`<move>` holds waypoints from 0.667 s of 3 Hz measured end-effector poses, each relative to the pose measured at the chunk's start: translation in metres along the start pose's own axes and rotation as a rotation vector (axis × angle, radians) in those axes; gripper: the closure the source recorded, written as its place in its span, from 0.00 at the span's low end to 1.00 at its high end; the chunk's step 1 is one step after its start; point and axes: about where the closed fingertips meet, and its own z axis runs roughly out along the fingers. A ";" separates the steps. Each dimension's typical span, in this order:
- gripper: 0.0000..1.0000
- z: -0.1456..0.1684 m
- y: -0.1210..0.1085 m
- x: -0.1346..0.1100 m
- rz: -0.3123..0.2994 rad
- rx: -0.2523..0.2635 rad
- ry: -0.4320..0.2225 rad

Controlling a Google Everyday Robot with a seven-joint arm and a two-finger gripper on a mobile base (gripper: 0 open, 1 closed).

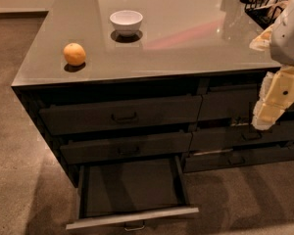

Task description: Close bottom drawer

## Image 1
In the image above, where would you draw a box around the middle right dark drawer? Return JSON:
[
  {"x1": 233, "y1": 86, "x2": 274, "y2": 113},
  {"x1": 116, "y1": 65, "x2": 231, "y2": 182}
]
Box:
[{"x1": 190, "y1": 120, "x2": 294, "y2": 151}]

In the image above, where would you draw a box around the bottom right dark drawer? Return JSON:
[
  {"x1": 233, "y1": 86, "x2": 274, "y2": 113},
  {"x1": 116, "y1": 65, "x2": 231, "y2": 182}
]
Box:
[{"x1": 183, "y1": 144, "x2": 294, "y2": 173}]

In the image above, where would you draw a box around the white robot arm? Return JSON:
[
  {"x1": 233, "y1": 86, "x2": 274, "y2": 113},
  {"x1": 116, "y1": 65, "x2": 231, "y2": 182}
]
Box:
[{"x1": 249, "y1": 0, "x2": 294, "y2": 130}]

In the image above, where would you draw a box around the dark drawer cabinet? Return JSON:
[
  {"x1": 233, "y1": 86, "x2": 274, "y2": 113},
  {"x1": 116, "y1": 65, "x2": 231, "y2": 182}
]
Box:
[{"x1": 13, "y1": 70, "x2": 294, "y2": 181}]

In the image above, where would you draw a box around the dark drawer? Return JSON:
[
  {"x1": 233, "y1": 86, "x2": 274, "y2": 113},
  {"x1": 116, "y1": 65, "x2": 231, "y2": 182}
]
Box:
[
  {"x1": 183, "y1": 144, "x2": 294, "y2": 173},
  {"x1": 190, "y1": 120, "x2": 294, "y2": 151},
  {"x1": 60, "y1": 132, "x2": 192, "y2": 165},
  {"x1": 197, "y1": 84, "x2": 294, "y2": 121},
  {"x1": 39, "y1": 96, "x2": 202, "y2": 135}
]

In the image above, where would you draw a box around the top left dark drawer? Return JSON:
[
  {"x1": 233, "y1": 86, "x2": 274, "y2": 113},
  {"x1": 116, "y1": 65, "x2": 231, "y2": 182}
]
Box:
[{"x1": 39, "y1": 96, "x2": 202, "y2": 135}]

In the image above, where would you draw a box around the top right dark drawer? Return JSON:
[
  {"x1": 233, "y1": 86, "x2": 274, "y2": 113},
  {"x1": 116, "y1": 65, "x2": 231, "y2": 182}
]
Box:
[{"x1": 197, "y1": 84, "x2": 294, "y2": 121}]

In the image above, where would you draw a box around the middle left dark drawer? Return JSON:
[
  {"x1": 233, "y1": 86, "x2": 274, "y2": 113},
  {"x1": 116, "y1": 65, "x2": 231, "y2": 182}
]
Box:
[{"x1": 60, "y1": 132, "x2": 192, "y2": 165}]

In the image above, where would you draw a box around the orange fruit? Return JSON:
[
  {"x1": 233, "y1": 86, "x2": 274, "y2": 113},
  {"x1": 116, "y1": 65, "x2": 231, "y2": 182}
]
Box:
[{"x1": 63, "y1": 43, "x2": 86, "y2": 66}]

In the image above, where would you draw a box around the white ceramic bowl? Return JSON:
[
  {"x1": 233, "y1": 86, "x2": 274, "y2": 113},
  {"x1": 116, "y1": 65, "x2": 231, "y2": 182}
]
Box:
[{"x1": 110, "y1": 10, "x2": 143, "y2": 37}]

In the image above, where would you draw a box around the black wire basket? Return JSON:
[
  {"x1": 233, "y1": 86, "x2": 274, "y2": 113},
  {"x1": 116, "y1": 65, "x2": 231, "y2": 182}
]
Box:
[{"x1": 244, "y1": 0, "x2": 291, "y2": 29}]

